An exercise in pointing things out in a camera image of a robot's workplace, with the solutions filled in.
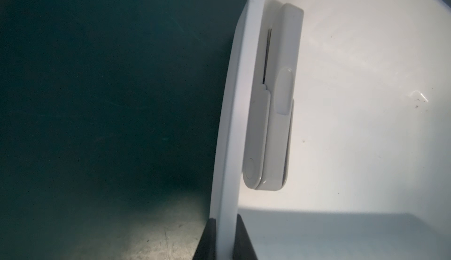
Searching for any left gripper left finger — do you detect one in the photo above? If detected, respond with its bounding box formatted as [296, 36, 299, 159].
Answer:
[192, 218, 216, 260]

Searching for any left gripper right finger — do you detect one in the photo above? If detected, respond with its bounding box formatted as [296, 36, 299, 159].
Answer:
[233, 214, 258, 260]

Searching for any white plastic storage box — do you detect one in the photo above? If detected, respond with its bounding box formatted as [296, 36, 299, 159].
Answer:
[209, 0, 451, 260]

